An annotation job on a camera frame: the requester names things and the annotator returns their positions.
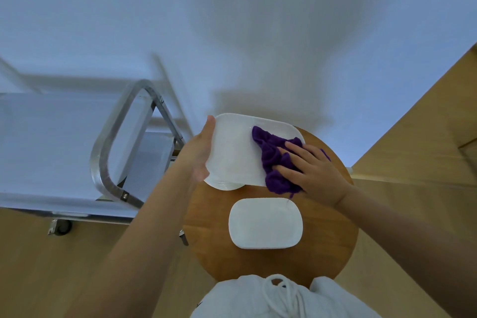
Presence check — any steel three-tier cart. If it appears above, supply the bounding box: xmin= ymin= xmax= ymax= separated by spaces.
xmin=0 ymin=79 xmax=189 ymax=247

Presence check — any white oblong serving plate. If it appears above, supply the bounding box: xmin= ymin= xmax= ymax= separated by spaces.
xmin=205 ymin=112 xmax=306 ymax=188
xmin=228 ymin=197 xmax=304 ymax=250

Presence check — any stack of white round plates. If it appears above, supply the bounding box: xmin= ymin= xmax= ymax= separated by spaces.
xmin=204 ymin=176 xmax=246 ymax=192

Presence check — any person's left forearm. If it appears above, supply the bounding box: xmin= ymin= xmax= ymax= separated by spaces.
xmin=65 ymin=164 xmax=202 ymax=318

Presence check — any round wooden side table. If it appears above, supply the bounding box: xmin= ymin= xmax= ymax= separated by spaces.
xmin=182 ymin=127 xmax=360 ymax=289

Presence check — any white drawstring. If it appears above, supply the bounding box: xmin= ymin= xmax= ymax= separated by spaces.
xmin=262 ymin=274 xmax=306 ymax=318

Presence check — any person's right forearm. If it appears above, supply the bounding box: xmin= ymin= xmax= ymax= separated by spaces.
xmin=335 ymin=185 xmax=477 ymax=318

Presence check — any person's right hand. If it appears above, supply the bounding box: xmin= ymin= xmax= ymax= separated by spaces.
xmin=272 ymin=141 xmax=355 ymax=209

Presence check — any purple cleaning cloth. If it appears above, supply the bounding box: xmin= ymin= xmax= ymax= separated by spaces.
xmin=251 ymin=126 xmax=331 ymax=199

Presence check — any person's left hand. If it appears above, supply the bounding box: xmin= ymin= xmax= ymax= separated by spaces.
xmin=175 ymin=115 xmax=217 ymax=184

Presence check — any person's white garment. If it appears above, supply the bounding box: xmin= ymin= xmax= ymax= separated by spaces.
xmin=190 ymin=274 xmax=383 ymax=318

